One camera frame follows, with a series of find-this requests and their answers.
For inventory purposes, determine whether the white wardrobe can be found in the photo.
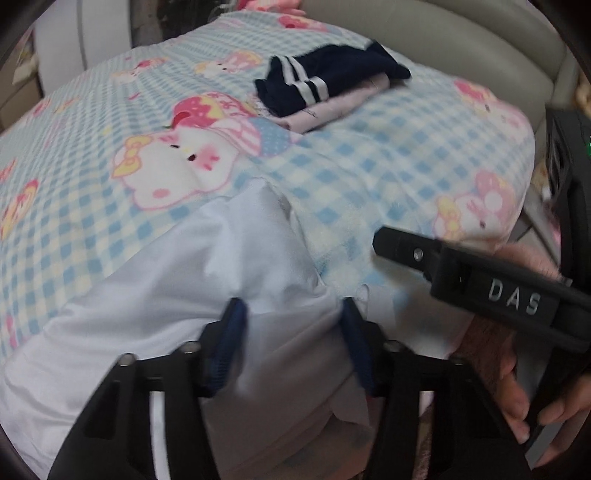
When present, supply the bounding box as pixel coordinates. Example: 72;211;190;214
34;0;134;93

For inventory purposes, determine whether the grey padded bed frame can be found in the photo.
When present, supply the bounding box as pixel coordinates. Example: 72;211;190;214
300;0;583;121

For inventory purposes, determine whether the blue checkered cartoon blanket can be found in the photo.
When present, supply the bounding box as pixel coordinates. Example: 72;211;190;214
0;9;536;361

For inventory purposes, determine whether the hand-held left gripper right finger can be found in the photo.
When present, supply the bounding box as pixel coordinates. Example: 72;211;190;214
341;298;532;480

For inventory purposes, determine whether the folded navy striped garment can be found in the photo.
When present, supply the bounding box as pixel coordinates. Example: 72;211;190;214
255;41;411;116

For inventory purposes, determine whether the folded pale pink garment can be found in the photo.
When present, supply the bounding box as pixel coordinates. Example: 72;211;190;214
268;76;393;134

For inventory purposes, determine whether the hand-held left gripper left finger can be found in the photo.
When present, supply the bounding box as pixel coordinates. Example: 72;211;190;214
48;298;250;480

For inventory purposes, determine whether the pink plush toy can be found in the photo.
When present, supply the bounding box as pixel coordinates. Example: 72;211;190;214
240;0;305;13

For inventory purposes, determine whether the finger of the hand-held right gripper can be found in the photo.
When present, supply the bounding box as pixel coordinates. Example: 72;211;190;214
373;226;443;283

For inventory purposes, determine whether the white T-shirt with navy trim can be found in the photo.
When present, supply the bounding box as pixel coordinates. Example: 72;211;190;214
0;178;416;480

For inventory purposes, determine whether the person's right hand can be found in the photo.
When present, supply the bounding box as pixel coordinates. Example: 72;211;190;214
450;318;591;469

